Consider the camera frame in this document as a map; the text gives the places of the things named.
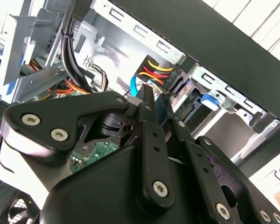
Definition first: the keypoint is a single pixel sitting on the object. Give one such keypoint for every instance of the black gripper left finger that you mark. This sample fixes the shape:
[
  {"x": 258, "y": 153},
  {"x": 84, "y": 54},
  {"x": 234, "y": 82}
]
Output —
[{"x": 60, "y": 112}]

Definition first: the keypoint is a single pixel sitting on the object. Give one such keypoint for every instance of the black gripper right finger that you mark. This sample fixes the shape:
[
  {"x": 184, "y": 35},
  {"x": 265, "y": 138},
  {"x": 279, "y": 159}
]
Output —
[{"x": 200, "y": 163}]

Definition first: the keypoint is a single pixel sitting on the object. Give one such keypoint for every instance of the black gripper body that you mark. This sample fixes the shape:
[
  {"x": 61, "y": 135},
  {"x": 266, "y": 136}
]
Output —
[{"x": 95, "y": 198}]

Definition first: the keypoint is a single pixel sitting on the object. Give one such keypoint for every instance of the hard disk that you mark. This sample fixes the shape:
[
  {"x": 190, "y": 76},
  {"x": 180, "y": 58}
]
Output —
[{"x": 208, "y": 101}]

